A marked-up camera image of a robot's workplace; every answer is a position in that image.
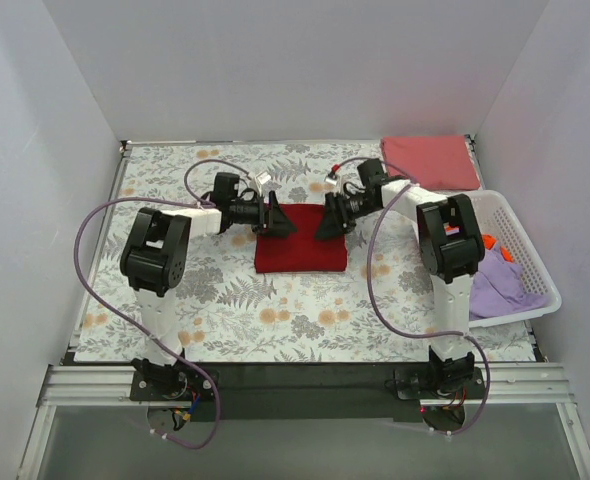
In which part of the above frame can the dark red t shirt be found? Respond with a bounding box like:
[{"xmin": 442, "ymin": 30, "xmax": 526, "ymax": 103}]
[{"xmin": 254, "ymin": 204, "xmax": 348, "ymax": 274}]

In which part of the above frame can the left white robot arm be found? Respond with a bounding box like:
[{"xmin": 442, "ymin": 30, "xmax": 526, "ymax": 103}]
[{"xmin": 120, "ymin": 173, "xmax": 297, "ymax": 400}]

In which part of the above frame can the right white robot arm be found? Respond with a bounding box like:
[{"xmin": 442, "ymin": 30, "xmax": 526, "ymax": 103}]
[{"xmin": 315, "ymin": 157, "xmax": 486, "ymax": 398}]

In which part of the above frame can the floral patterned table cloth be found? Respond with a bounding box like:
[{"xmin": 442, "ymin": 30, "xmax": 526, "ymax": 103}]
[{"xmin": 73, "ymin": 141, "xmax": 537, "ymax": 364}]

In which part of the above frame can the folded pink t shirt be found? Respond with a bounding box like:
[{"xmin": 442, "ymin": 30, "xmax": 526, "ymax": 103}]
[{"xmin": 380, "ymin": 135, "xmax": 481, "ymax": 191}]

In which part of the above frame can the orange garment in basket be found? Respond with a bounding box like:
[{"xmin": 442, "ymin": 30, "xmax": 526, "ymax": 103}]
[{"xmin": 481, "ymin": 234, "xmax": 514, "ymax": 263}]

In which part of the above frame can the white plastic laundry basket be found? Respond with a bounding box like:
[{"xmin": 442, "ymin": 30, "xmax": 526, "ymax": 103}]
[{"xmin": 466, "ymin": 190, "xmax": 562, "ymax": 328}]

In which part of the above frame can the lavender t shirt in basket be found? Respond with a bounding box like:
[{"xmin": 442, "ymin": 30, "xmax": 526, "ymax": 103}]
[{"xmin": 469, "ymin": 248, "xmax": 547, "ymax": 320}]

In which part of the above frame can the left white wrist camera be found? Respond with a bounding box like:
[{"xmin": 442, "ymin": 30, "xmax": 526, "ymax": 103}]
[{"xmin": 250, "ymin": 171, "xmax": 271, "ymax": 195}]

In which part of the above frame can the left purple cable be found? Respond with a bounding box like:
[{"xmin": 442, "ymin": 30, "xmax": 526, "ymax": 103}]
[{"xmin": 72, "ymin": 159, "xmax": 261, "ymax": 450}]

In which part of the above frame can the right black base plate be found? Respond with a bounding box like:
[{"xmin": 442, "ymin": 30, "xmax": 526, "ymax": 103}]
[{"xmin": 384, "ymin": 363, "xmax": 486, "ymax": 401}]

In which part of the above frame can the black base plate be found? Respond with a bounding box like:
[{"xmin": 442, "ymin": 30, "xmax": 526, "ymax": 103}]
[
  {"xmin": 384, "ymin": 363, "xmax": 486, "ymax": 401},
  {"xmin": 129, "ymin": 366, "xmax": 218, "ymax": 402}
]

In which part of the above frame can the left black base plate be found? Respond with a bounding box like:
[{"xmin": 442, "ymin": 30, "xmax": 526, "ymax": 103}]
[{"xmin": 129, "ymin": 366, "xmax": 218, "ymax": 402}]

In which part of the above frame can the aluminium frame rail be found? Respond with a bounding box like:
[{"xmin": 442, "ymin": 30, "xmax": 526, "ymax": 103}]
[{"xmin": 18, "ymin": 363, "xmax": 590, "ymax": 479}]

